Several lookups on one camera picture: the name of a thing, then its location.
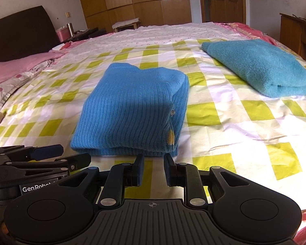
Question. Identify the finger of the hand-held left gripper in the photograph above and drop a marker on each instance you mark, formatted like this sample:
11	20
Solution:
46	150
74	162

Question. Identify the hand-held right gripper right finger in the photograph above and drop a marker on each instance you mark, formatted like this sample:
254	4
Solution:
169	174

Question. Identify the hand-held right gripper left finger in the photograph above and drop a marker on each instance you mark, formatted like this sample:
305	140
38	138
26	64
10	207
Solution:
140	174

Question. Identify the blue knit sweater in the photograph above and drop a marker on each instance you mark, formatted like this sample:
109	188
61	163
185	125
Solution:
130	107

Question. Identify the white patterned pillow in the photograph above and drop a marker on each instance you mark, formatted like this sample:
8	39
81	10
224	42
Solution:
5	94

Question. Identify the green checkered bedsheet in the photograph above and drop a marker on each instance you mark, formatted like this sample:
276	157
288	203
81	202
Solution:
219	122

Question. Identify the pink pillow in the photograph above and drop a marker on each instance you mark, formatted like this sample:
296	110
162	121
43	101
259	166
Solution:
20	66

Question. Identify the red cloth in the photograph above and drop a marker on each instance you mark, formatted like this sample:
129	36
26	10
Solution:
67	45

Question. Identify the pink storage box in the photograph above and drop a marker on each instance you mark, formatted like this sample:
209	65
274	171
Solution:
62	34

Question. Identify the dark wooden headboard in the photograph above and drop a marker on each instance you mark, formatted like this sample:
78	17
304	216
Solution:
20	35

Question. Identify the dark nightstand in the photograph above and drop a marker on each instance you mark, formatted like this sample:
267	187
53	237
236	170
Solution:
81	35

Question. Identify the metal thermos bottle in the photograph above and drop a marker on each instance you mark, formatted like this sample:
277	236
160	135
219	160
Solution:
70	29

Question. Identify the dark box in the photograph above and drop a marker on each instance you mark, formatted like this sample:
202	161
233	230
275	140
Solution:
98	32

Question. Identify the white floral bedsheet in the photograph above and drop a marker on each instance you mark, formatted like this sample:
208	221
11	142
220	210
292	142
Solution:
155	34

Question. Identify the teal fuzzy folded cloth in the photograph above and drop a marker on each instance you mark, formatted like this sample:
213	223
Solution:
257	63

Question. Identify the wooden stool with white cushion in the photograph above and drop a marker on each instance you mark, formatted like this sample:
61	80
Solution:
126	23

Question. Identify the wooden door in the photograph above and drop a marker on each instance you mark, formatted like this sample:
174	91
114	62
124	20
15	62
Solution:
224	0

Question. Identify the wooden desk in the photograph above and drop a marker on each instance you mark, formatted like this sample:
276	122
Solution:
290	33

